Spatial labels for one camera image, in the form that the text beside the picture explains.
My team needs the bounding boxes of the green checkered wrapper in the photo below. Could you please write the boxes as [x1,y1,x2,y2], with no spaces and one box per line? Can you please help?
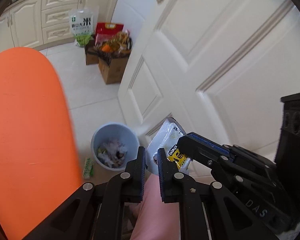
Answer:
[82,158,94,180]

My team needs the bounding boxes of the silver foil sachet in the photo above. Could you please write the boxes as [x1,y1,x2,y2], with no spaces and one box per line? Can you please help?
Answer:
[146,117,191,175]

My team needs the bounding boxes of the clear bag with bread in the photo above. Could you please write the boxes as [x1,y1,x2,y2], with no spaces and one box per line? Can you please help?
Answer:
[96,139,127,168]

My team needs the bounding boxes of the light blue trash bin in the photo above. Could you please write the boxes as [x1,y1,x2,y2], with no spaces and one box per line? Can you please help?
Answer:
[90,122,140,172]

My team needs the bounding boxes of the lower kitchen cabinets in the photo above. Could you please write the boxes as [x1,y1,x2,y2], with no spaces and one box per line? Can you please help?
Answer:
[0,0,117,52]

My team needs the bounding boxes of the pink trouser leg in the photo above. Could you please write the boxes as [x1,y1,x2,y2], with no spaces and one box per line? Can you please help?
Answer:
[130,174,180,239]

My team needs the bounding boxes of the orange round table mat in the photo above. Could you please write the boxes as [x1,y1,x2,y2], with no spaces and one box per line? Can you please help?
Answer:
[0,47,82,239]

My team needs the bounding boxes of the white door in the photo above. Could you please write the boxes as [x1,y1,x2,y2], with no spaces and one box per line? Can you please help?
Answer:
[119,0,300,159]

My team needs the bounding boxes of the brown cardboard box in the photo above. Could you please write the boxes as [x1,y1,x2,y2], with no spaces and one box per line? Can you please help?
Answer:
[84,41,129,85]

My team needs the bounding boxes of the red gift bag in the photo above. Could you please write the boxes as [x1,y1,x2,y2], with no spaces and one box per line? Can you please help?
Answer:
[95,22,124,45]

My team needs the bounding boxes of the white rice bag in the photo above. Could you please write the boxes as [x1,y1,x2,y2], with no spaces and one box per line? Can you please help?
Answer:
[69,8,94,47]

